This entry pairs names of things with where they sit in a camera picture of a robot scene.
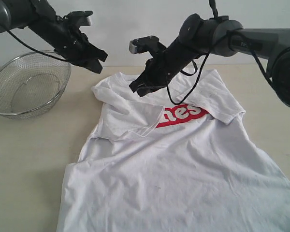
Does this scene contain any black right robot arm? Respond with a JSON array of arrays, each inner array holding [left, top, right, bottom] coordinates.
[[129, 14, 290, 108]]

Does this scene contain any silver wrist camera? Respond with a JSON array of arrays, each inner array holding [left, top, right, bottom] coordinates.
[[129, 35, 166, 56], [64, 11, 93, 28]]

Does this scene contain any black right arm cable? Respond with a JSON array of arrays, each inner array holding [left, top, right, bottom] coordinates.
[[166, 0, 276, 105]]

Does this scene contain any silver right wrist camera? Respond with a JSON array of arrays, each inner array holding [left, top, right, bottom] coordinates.
[[129, 35, 166, 56]]

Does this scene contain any metal wire mesh basket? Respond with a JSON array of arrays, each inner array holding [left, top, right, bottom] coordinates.
[[0, 51, 72, 119]]

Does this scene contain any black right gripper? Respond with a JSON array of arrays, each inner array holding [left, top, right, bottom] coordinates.
[[129, 58, 180, 97]]

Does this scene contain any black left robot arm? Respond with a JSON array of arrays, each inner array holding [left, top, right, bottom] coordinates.
[[0, 0, 108, 73]]

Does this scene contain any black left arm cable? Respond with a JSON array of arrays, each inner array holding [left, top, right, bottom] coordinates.
[[0, 16, 68, 61]]

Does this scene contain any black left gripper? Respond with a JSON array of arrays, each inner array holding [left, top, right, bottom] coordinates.
[[60, 42, 108, 74]]

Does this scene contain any white t-shirt red lettering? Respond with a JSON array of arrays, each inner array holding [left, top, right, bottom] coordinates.
[[57, 70, 290, 232]]

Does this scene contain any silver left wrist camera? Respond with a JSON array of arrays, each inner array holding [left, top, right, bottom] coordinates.
[[64, 11, 93, 28]]

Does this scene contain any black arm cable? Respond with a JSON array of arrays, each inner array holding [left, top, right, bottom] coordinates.
[[0, 16, 68, 61], [166, 0, 276, 105]]

